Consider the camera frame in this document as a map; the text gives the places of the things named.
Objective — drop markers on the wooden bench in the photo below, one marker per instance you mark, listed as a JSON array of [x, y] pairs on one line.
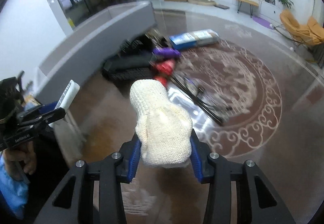
[[252, 4]]

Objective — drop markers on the person's left hand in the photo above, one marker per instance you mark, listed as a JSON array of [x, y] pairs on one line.
[[24, 153]]

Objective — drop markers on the grey partition board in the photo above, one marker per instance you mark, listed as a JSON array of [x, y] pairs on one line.
[[81, 53]]

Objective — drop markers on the red gift pouch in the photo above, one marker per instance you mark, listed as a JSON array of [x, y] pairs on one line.
[[163, 71]]

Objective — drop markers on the orange lounge chair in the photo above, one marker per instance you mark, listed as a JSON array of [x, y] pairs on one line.
[[310, 34]]

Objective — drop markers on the white card pack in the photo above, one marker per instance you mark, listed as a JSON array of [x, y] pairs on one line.
[[66, 100]]

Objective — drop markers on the purple floor mat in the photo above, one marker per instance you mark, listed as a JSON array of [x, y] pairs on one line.
[[262, 22]]

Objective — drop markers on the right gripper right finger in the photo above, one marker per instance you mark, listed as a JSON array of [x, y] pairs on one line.
[[257, 199]]

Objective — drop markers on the purple rubber toy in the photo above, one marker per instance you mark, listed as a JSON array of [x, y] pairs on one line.
[[166, 53]]

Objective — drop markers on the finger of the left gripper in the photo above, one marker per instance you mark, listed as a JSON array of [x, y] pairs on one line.
[[50, 116], [19, 86]]

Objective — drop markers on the blue white carton box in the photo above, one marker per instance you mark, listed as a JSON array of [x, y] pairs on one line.
[[194, 39]]

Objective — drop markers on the black printed box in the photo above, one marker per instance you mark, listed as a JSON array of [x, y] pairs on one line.
[[134, 61]]

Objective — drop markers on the cream knitted glove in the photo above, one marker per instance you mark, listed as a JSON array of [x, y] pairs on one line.
[[163, 128]]

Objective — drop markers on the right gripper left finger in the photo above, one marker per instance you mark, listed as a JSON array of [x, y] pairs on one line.
[[91, 192]]

